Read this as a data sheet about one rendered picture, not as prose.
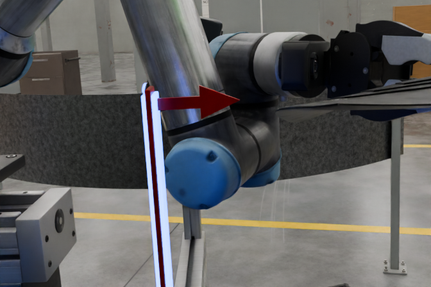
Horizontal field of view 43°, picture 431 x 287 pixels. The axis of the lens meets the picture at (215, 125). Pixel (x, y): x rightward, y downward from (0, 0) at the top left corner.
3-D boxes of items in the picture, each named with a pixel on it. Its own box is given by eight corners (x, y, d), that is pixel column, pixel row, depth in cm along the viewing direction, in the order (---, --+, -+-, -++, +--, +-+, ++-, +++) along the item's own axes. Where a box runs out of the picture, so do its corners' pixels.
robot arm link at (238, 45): (244, 91, 77) (242, 30, 76) (301, 98, 69) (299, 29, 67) (199, 98, 73) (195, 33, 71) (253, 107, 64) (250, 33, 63)
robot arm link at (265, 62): (254, 31, 63) (251, 101, 64) (282, 30, 59) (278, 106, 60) (301, 33, 67) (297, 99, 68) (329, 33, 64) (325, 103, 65)
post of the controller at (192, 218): (201, 239, 96) (194, 128, 92) (184, 239, 96) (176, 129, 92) (202, 232, 99) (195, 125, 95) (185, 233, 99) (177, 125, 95)
